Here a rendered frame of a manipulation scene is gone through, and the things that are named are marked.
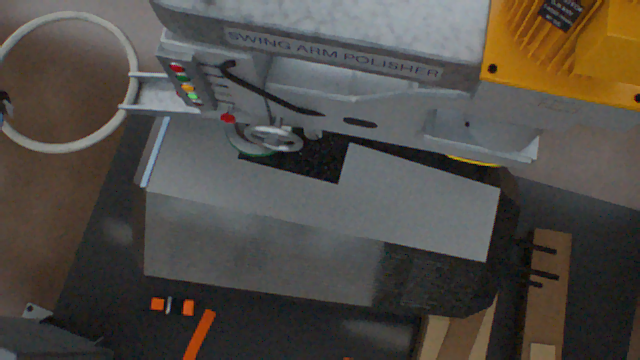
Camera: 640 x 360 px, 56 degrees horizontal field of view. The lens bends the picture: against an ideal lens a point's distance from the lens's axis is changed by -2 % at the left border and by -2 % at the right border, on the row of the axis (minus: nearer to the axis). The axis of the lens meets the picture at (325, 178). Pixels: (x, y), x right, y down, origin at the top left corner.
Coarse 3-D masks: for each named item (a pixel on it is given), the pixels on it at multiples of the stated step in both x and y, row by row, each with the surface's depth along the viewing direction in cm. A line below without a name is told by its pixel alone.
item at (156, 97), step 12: (132, 72) 192; (144, 84) 194; (156, 84) 193; (168, 84) 191; (144, 96) 193; (156, 96) 191; (168, 96) 189; (132, 108) 187; (144, 108) 185; (156, 108) 184; (168, 108) 182; (180, 108) 181; (192, 108) 185; (216, 120) 181; (312, 132) 165
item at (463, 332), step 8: (480, 312) 236; (456, 320) 235; (464, 320) 235; (472, 320) 235; (480, 320) 235; (456, 328) 234; (464, 328) 234; (472, 328) 234; (448, 336) 234; (456, 336) 234; (464, 336) 234; (472, 336) 234; (448, 344) 233; (456, 344) 233; (464, 344) 233; (472, 344) 233; (440, 352) 232; (448, 352) 232; (456, 352) 232; (464, 352) 232
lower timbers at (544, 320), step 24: (528, 240) 263; (552, 240) 256; (528, 264) 257; (552, 264) 253; (528, 288) 251; (552, 288) 251; (528, 312) 248; (552, 312) 248; (528, 336) 246; (552, 336) 246
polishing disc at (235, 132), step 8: (232, 128) 192; (240, 128) 192; (288, 128) 192; (232, 136) 191; (240, 136) 191; (256, 136) 191; (240, 144) 190; (248, 144) 190; (256, 144) 190; (248, 152) 190; (256, 152) 190; (264, 152) 190
